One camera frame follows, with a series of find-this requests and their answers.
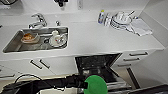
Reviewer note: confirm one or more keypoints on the green bowl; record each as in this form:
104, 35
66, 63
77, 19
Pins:
96, 86

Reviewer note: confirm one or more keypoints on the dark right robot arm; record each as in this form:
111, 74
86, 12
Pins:
150, 90

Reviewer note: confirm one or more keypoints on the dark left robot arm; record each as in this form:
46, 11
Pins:
40, 84

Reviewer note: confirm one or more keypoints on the black built-in dishwasher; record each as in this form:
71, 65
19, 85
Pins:
96, 65

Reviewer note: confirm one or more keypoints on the white two-door base cabinet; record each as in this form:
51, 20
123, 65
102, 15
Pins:
60, 65

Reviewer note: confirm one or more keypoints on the white cup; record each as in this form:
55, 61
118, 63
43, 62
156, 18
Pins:
58, 39

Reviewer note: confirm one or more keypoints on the chrome sink knob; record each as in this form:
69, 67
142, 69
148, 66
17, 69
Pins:
57, 23

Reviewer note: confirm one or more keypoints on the white drawer unit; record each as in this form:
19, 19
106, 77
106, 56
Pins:
138, 56
5, 70

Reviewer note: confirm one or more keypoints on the small white bottle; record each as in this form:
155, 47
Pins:
107, 20

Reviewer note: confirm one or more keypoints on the blue dish soap bottle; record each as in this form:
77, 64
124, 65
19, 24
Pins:
101, 17

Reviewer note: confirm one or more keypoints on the orange bowl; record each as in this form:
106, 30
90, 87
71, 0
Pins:
29, 37

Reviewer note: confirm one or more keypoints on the pile of white dishes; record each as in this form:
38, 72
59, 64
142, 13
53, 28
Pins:
121, 20

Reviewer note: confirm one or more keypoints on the chrome sink faucet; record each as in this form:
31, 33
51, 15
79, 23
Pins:
38, 20

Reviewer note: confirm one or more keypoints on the steel kitchen sink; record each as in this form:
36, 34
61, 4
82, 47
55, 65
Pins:
13, 45

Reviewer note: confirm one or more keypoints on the white cloth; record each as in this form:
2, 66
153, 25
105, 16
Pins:
141, 27

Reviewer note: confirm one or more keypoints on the white wall outlet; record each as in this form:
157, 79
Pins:
80, 4

